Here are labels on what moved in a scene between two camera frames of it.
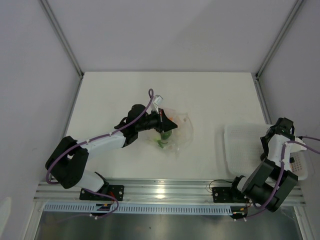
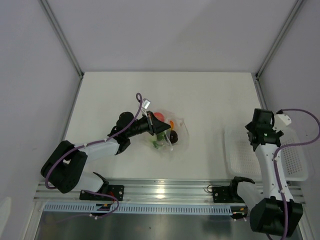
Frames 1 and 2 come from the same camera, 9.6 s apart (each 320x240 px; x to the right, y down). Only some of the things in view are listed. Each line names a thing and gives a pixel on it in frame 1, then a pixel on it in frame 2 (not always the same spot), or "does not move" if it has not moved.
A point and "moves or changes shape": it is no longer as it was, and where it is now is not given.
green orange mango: (165, 135) -> (160, 136)
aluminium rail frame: (155, 191) does not move
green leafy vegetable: (160, 143) moves or changes shape
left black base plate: (116, 191) does not move
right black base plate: (227, 195) does not move
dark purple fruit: (263, 156) moves or changes shape
